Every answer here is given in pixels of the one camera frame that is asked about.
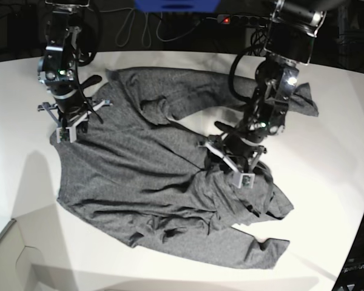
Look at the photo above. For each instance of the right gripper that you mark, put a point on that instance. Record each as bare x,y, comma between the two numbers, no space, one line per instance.
77,116

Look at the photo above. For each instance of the grey long-sleeve t-shirt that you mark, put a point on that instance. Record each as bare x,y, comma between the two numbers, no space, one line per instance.
142,178

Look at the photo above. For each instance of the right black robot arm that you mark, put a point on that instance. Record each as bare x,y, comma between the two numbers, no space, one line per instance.
63,66

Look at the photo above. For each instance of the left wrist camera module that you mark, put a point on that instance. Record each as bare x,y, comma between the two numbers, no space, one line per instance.
240,180

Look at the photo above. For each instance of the black power strip red switch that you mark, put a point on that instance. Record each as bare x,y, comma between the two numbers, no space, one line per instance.
243,20

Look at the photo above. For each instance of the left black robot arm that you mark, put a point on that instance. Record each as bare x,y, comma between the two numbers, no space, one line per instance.
290,39

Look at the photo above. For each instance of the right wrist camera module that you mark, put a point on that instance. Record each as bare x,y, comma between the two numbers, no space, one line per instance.
66,134

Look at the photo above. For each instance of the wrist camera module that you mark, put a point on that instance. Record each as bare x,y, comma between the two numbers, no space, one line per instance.
66,134
240,180

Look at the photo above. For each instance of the blue plastic panel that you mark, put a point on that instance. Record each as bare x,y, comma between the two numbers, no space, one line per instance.
195,6

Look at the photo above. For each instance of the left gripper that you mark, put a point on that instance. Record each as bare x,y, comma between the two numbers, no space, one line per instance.
244,152

